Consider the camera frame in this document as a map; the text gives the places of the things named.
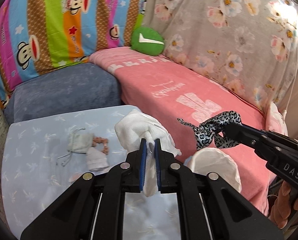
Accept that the small white pink sock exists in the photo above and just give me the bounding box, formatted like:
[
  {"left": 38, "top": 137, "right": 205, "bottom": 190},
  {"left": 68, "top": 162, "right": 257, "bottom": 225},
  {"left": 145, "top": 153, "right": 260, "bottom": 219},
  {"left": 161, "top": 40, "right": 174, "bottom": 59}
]
[{"left": 86, "top": 147, "right": 109, "bottom": 172}]

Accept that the small grey drawstring pouch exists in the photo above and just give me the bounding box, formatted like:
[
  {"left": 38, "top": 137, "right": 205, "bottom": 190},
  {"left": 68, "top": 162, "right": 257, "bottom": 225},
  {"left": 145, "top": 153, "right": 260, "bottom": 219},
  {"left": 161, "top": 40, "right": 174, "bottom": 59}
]
[{"left": 56, "top": 127, "right": 93, "bottom": 167}]

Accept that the pink patterned scrunchie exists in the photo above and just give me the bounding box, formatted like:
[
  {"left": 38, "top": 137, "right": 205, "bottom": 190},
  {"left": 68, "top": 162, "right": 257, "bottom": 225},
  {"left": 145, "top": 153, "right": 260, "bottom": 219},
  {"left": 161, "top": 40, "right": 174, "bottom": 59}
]
[{"left": 92, "top": 137, "right": 109, "bottom": 155}]

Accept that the leopard print ribbon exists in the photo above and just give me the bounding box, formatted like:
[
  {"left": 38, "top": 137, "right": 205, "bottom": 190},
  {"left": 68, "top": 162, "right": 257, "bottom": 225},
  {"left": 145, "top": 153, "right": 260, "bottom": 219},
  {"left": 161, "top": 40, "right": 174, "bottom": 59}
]
[{"left": 177, "top": 111, "right": 242, "bottom": 151}]

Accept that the white cloth piece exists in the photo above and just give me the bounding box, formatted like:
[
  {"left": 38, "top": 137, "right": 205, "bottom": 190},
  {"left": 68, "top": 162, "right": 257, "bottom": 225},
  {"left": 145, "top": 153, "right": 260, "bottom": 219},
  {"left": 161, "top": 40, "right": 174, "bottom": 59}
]
[{"left": 115, "top": 109, "right": 181, "bottom": 197}]

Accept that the white bag lined trash bin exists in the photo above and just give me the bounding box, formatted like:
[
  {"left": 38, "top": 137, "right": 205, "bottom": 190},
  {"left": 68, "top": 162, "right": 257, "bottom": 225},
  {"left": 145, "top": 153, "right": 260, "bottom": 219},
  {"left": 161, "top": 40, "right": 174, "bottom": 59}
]
[{"left": 184, "top": 147, "right": 242, "bottom": 193}]

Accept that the person's right hand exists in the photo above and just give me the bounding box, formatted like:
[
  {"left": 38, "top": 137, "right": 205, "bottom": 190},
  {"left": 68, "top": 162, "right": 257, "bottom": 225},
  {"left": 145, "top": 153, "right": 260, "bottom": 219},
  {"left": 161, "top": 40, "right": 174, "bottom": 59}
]
[{"left": 269, "top": 181, "right": 298, "bottom": 229}]

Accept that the small pink white pillow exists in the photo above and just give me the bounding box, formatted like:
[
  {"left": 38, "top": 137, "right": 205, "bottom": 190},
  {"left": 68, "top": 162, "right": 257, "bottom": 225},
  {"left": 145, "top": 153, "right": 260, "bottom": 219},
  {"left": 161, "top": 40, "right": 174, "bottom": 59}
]
[{"left": 265, "top": 102, "right": 288, "bottom": 136}]

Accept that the light blue palm-print cloth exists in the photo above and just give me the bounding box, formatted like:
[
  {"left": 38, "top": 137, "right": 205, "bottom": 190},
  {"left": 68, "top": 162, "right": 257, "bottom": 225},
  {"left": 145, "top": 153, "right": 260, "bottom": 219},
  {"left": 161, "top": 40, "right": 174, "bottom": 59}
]
[{"left": 1, "top": 106, "right": 180, "bottom": 239}]

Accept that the blue-grey velvet cushion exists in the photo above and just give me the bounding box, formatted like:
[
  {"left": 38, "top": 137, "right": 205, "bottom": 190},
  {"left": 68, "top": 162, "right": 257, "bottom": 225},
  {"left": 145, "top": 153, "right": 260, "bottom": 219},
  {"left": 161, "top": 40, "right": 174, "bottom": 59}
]
[{"left": 4, "top": 63, "right": 121, "bottom": 124}]

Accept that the pink towel blanket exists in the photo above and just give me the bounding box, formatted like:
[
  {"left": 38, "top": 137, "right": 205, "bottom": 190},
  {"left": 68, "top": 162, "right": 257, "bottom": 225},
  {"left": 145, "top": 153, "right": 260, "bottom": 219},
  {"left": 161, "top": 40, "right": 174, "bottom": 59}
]
[{"left": 88, "top": 45, "right": 277, "bottom": 217}]

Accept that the grey floral bed cover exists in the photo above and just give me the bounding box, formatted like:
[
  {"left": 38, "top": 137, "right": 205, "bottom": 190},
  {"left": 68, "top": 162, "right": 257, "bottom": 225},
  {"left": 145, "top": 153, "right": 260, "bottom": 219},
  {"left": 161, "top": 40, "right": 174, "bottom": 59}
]
[{"left": 144, "top": 0, "right": 298, "bottom": 112}]

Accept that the green round plush cushion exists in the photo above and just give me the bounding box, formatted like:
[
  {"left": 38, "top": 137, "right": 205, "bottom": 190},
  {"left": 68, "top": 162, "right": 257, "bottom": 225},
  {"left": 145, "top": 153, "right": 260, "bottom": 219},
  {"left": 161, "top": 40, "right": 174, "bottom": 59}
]
[{"left": 131, "top": 27, "right": 165, "bottom": 56}]

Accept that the striped monkey cartoon pillow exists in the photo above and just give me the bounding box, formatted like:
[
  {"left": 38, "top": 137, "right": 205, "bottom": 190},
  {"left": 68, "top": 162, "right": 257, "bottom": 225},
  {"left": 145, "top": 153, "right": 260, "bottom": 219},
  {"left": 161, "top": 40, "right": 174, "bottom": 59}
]
[{"left": 0, "top": 0, "right": 147, "bottom": 108}]

